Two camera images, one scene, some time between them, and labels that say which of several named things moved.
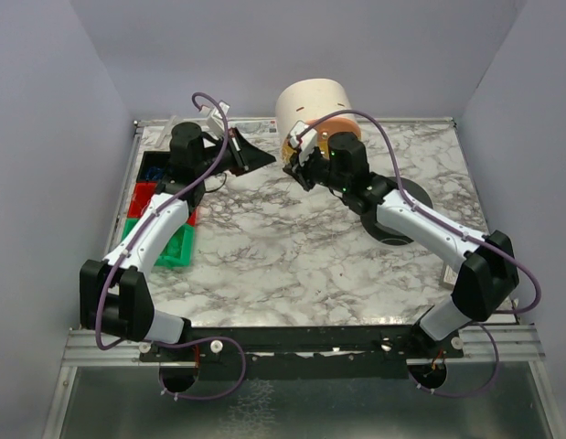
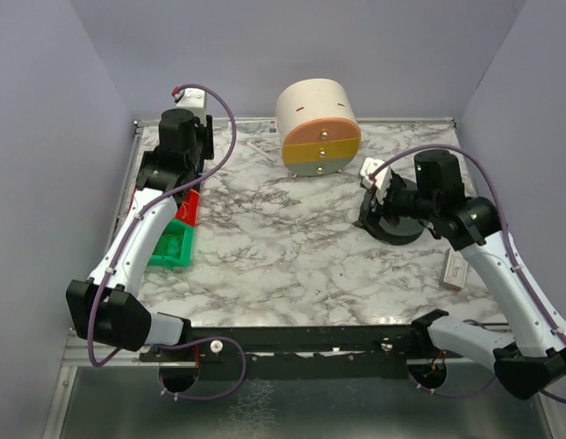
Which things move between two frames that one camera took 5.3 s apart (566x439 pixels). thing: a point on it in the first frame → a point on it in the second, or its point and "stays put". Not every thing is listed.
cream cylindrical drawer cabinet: (307, 100) stays put
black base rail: (304, 351) stays put
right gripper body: (299, 169) → (368, 207)
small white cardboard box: (450, 277) stays put
